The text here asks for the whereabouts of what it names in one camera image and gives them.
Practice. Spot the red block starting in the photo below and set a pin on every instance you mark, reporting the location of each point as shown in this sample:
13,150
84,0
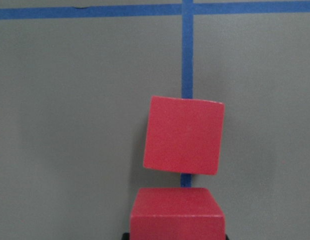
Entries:
182,213
184,135

